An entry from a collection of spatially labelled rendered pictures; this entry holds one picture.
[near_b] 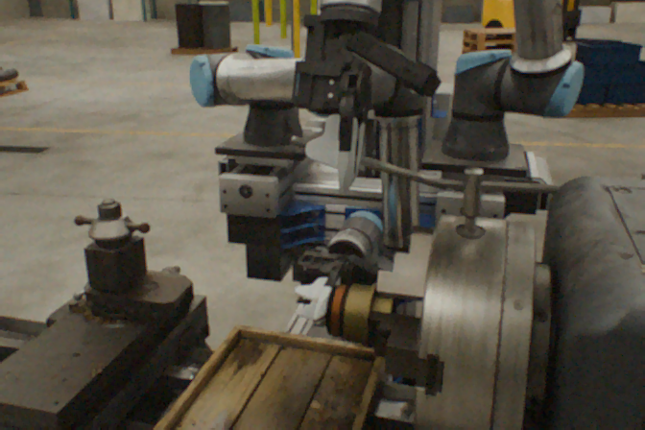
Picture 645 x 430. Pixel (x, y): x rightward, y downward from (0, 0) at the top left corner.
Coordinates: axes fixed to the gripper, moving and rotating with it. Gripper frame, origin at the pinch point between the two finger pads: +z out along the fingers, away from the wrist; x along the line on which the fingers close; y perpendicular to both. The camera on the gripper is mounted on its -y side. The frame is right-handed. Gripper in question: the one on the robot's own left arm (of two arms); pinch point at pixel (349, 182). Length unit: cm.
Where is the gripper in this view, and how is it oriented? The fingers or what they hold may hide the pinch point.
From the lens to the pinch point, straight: 73.2
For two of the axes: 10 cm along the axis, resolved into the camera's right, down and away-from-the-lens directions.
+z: -0.9, 10.0, 0.1
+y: -9.6, -0.9, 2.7
